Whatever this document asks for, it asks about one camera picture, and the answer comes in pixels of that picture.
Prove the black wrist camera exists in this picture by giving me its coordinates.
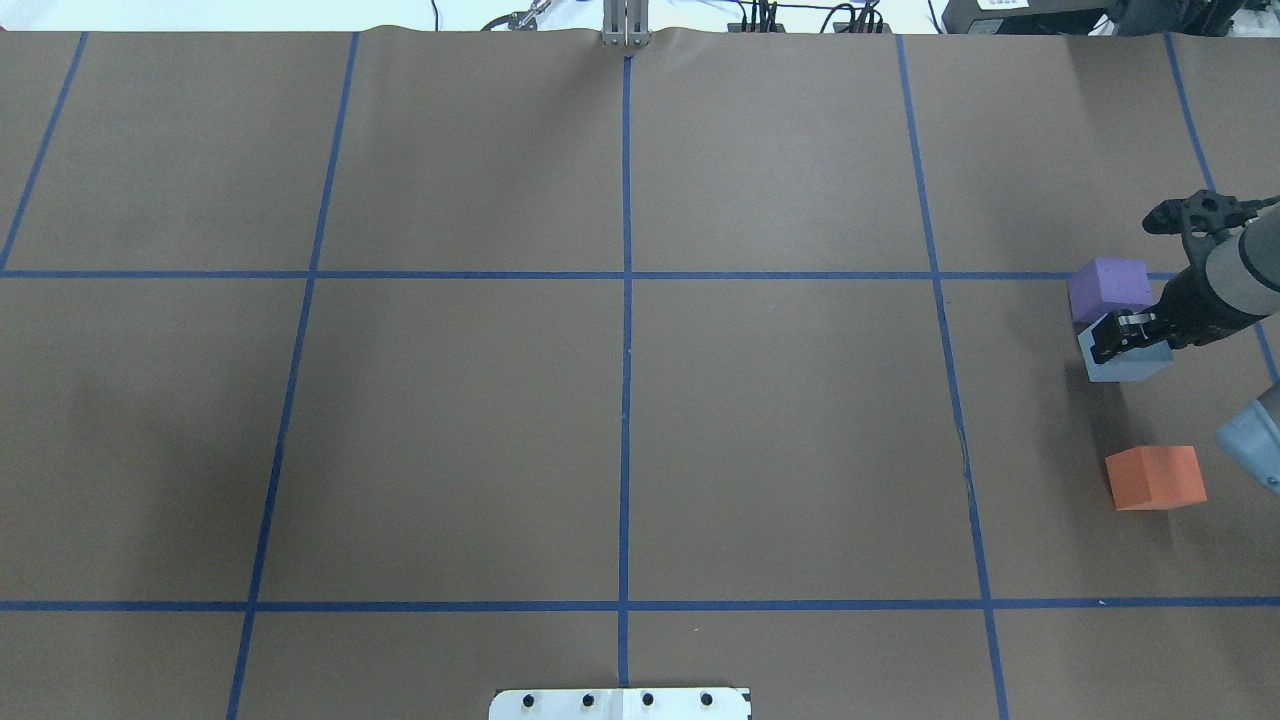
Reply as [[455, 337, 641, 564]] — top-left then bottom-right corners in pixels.
[[1140, 190, 1279, 263]]

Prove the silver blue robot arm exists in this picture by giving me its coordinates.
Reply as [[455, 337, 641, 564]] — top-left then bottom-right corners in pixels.
[[1068, 191, 1279, 383]]

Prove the light blue foam block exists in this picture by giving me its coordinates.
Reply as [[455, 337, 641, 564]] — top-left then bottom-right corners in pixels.
[[1076, 313, 1174, 384]]

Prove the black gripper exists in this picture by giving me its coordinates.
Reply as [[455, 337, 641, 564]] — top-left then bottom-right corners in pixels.
[[1091, 266, 1245, 364]]

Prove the blue tape line lengthwise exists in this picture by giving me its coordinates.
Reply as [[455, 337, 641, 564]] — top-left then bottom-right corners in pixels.
[[616, 55, 634, 688]]

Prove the blue tape line crosswise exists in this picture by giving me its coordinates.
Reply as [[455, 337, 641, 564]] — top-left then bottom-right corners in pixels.
[[3, 270, 1071, 281]]

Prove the orange foam block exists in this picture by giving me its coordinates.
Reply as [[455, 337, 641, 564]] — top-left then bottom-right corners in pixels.
[[1103, 445, 1208, 511]]

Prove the purple foam block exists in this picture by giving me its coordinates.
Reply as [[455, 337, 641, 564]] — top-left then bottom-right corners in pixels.
[[1066, 258, 1155, 325]]

